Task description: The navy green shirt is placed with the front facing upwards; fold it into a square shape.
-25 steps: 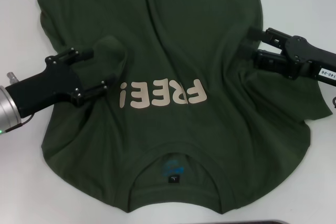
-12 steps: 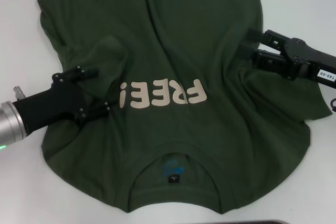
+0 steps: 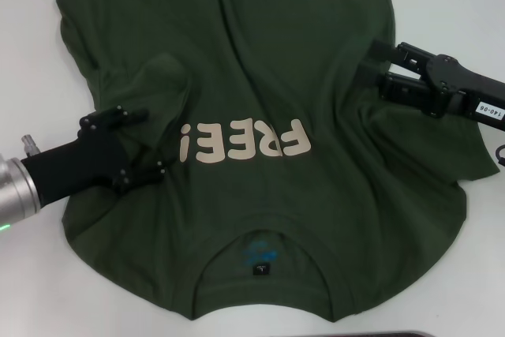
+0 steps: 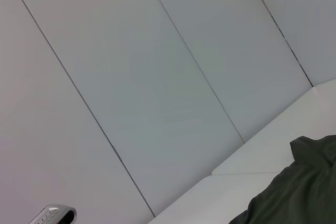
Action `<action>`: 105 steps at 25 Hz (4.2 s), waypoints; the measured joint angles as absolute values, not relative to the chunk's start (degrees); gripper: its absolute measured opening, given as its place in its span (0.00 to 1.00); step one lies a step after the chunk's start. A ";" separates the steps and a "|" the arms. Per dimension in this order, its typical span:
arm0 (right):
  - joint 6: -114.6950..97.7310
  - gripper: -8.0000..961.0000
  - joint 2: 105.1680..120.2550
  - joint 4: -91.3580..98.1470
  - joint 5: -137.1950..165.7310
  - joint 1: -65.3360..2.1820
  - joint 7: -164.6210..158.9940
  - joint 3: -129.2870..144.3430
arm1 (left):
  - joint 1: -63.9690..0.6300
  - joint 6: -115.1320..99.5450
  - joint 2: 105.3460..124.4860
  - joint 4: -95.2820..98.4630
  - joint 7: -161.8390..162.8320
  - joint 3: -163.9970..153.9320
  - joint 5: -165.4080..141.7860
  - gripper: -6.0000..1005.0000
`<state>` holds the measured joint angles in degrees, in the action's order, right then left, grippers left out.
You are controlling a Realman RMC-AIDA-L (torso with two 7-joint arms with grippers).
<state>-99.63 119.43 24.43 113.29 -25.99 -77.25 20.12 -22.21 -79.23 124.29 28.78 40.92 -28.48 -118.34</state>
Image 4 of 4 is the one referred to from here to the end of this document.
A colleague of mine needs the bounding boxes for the dark green FREE T-shirt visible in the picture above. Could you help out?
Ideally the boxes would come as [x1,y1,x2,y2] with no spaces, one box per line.
[228,134,336,224]

